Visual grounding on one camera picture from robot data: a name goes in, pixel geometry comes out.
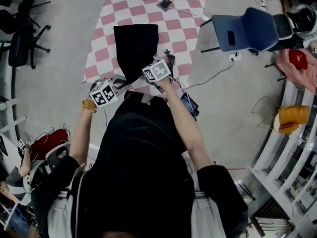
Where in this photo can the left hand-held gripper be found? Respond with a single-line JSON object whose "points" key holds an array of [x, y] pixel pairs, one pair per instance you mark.
{"points": [[102, 94]]}

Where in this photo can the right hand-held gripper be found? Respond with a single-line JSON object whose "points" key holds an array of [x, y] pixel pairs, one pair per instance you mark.
{"points": [[157, 71]]}

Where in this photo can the black cloth bag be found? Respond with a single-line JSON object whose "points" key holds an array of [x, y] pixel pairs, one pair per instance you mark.
{"points": [[136, 48]]}

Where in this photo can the person's right forearm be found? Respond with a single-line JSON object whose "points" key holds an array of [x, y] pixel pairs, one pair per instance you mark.
{"points": [[183, 128]]}

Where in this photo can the person's left forearm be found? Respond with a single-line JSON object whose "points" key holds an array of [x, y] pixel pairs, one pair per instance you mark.
{"points": [[81, 133]]}

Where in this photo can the black tablet blue screen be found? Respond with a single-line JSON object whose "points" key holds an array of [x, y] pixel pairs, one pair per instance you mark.
{"points": [[189, 104]]}

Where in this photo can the pink white checkered tablecloth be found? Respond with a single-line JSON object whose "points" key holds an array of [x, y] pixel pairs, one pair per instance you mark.
{"points": [[138, 11]]}

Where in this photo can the thin pink rod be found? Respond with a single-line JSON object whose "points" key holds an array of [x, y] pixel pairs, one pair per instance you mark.
{"points": [[184, 11]]}

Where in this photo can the small black stand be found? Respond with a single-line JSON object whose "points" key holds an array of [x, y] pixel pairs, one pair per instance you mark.
{"points": [[165, 5]]}

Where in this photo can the black phone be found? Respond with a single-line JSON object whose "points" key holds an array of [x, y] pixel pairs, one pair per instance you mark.
{"points": [[231, 38]]}

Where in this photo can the white power strip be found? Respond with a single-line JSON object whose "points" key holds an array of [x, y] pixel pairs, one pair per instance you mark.
{"points": [[237, 57]]}

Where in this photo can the person's black clothing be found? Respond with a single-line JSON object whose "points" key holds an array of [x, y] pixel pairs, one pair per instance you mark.
{"points": [[143, 170]]}

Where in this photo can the red cloth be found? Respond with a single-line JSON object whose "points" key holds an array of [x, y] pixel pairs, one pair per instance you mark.
{"points": [[49, 140]]}

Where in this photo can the blue chair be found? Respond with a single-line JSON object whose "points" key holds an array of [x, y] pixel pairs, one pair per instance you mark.
{"points": [[257, 26]]}

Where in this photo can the white shelf unit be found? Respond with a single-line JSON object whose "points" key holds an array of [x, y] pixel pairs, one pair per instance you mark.
{"points": [[10, 125]]}

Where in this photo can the pink cloth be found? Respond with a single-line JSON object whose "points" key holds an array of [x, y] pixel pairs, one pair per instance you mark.
{"points": [[289, 71]]}

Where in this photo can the red round object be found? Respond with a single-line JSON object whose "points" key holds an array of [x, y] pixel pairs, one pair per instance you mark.
{"points": [[297, 58]]}

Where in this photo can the white shelving rack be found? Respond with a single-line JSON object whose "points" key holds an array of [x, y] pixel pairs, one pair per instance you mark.
{"points": [[262, 170]]}

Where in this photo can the grey metal radiator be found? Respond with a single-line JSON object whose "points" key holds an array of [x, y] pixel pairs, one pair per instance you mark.
{"points": [[272, 212]]}

